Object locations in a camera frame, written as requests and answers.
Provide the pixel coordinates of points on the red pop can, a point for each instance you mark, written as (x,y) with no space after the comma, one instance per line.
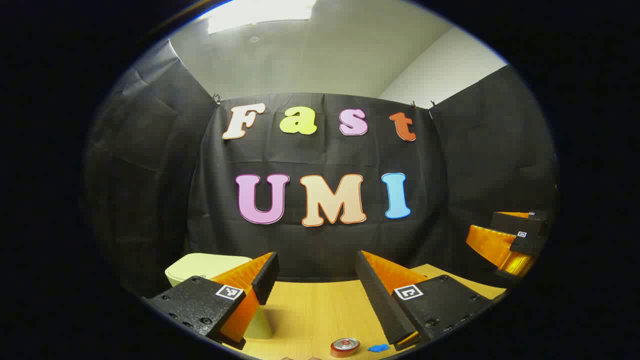
(345,346)

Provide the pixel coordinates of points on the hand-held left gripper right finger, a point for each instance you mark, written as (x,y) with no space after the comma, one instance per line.
(382,300)

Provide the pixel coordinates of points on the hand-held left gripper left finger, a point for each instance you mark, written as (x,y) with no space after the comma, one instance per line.
(267,280)

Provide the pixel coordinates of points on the black backdrop cloth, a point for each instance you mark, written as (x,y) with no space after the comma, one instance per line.
(320,245)

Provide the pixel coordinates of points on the green desktop garbage bin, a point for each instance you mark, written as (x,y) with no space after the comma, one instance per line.
(200,265)

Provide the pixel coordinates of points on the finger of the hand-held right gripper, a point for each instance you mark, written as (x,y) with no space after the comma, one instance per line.
(515,222)
(492,245)

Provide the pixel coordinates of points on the ceiling light panel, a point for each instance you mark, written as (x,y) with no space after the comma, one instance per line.
(260,12)

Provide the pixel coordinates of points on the blue paper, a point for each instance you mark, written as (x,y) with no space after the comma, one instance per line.
(378,348)

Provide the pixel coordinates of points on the wooden desktop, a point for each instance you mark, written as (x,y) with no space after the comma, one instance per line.
(320,310)

